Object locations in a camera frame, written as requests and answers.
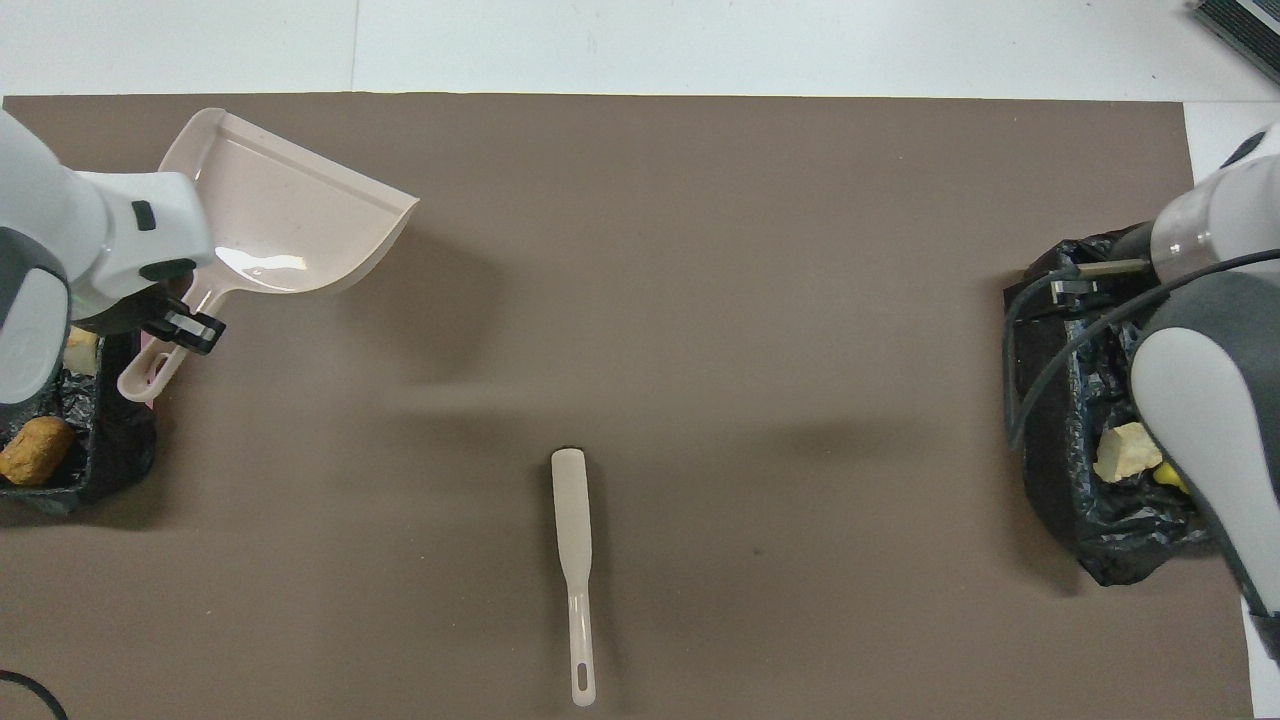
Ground beige plastic dustpan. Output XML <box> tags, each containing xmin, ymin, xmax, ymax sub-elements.
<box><xmin>117</xmin><ymin>107</ymin><xmax>421</xmax><ymax>404</ymax></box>

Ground brown cracked sponge lump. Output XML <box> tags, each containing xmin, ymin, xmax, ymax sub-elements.
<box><xmin>0</xmin><ymin>416</ymin><xmax>77</xmax><ymax>488</ymax></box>

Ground beige hand brush black bristles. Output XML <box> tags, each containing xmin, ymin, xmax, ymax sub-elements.
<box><xmin>550</xmin><ymin>447</ymin><xmax>598</xmax><ymax>708</ymax></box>

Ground dark grey ribbed device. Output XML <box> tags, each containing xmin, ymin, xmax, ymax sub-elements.
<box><xmin>1192</xmin><ymin>0</ymin><xmax>1280</xmax><ymax>86</ymax></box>

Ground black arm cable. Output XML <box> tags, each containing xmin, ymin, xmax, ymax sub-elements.
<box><xmin>1003</xmin><ymin>250</ymin><xmax>1280</xmax><ymax>451</ymax></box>
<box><xmin>0</xmin><ymin>668</ymin><xmax>69</xmax><ymax>720</ymax></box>

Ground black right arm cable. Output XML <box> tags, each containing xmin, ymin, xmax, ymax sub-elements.
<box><xmin>1003</xmin><ymin>250</ymin><xmax>1280</xmax><ymax>451</ymax></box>

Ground brown table mat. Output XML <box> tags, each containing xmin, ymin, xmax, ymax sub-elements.
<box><xmin>0</xmin><ymin>93</ymin><xmax>1256</xmax><ymax>720</ymax></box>

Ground pale cream sponge chunk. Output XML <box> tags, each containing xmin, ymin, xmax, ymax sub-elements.
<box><xmin>62</xmin><ymin>328</ymin><xmax>101</xmax><ymax>379</ymax></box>
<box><xmin>1093</xmin><ymin>421</ymin><xmax>1164</xmax><ymax>484</ymax></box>

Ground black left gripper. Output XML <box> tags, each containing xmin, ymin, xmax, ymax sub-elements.
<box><xmin>75</xmin><ymin>262</ymin><xmax>227</xmax><ymax>356</ymax></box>

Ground black plastic trash bag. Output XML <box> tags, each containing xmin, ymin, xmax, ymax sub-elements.
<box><xmin>1003</xmin><ymin>232</ymin><xmax>1246</xmax><ymax>587</ymax></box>
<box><xmin>0</xmin><ymin>330</ymin><xmax>158</xmax><ymax>516</ymax></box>

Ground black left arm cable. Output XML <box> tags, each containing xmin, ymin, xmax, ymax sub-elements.
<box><xmin>0</xmin><ymin>668</ymin><xmax>69</xmax><ymax>720</ymax></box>

